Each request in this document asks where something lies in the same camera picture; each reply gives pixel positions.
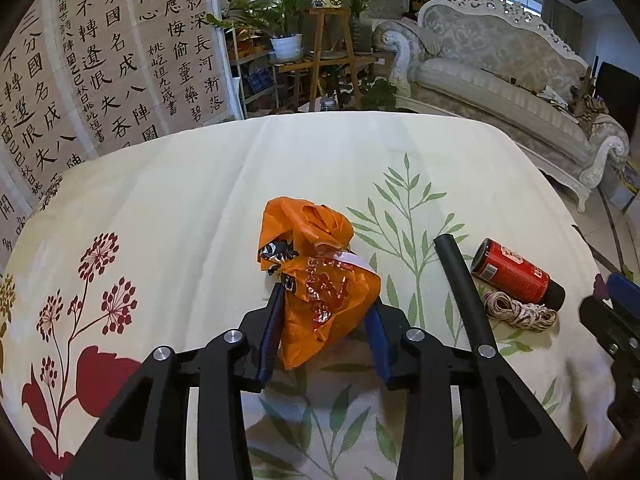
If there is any ornate cream sofa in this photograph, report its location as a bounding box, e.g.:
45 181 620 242
374 0 632 212

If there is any low green leafy plant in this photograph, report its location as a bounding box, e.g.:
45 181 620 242
357 80 399 111

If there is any wooden plant stand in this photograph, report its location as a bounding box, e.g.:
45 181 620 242
272 7 377 112

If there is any orange plastic bag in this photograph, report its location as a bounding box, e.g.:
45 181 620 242
257 196 382 371

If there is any potted plant in white pot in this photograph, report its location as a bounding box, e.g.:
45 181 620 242
207 0 321 62

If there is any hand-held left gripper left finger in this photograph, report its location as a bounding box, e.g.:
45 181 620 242
62 282 286 480

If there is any twine bundle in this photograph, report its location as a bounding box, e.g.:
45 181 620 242
481 291 559 332

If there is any metal storage rack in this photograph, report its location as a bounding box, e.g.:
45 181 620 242
227 25 281 119

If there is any cluttered paper pile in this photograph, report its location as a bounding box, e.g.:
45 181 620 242
530 84 609 127

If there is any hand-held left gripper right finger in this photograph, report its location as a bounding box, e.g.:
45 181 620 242
364 305 588 480

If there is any floral tablecloth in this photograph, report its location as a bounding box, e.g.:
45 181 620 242
0 110 640 480

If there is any black tube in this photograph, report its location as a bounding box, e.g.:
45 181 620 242
433 234 498 356

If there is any red can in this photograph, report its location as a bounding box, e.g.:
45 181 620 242
471 238 567 307

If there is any black flat panel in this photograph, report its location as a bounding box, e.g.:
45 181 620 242
596 61 640 132

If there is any window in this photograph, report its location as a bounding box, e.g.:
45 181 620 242
487 0 544 21

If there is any calligraphy wall scroll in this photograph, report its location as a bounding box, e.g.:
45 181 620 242
0 7 99 177
127 0 234 134
50 0 166 157
0 160 64 262

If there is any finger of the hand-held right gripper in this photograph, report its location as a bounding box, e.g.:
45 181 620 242
607 273 640 319
579 296 640 357

